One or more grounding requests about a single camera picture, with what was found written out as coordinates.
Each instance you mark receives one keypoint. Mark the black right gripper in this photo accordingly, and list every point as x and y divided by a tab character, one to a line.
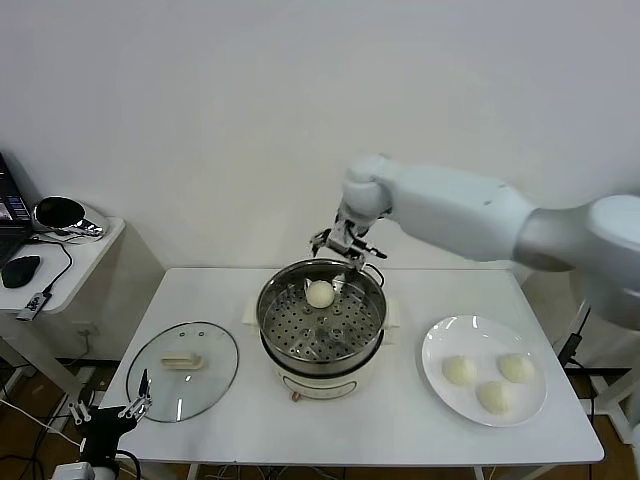
356	250

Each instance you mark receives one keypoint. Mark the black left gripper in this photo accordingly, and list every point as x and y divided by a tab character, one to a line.
102	430

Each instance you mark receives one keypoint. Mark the white steamed baozi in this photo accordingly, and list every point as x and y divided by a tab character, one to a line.
495	397
516	367
320	295
459	371

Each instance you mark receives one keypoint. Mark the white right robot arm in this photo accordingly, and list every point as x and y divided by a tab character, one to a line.
450	210

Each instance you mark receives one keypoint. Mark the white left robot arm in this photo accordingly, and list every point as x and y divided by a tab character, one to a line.
107	474

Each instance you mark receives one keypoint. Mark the perforated steel steamer basket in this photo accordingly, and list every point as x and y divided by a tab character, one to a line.
320	367

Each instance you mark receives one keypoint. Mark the white power strip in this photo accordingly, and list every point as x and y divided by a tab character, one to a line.
90	380

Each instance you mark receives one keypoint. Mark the grey usb hub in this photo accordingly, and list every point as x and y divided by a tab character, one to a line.
34	305

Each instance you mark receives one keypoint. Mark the cream electric cooker base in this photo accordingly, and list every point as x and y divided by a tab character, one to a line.
320	387

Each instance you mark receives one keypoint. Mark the white side table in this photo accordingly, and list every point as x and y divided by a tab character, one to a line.
95	255
610	395

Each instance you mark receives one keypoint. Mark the black computer mouse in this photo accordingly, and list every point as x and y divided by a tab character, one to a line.
20	271

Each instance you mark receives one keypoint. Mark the round white plate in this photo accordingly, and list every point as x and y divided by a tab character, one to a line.
500	340

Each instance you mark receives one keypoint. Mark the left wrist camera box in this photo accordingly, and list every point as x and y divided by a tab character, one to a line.
72	472

